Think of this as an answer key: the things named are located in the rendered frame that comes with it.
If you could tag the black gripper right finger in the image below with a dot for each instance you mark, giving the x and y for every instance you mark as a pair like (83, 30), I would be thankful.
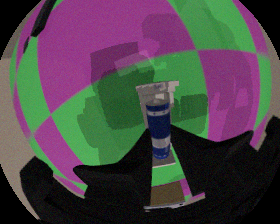
(201, 158)

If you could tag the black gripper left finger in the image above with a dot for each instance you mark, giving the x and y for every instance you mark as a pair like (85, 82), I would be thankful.
(133, 172)

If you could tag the blue and silver battery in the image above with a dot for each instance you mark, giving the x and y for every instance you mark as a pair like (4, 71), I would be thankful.
(159, 122)

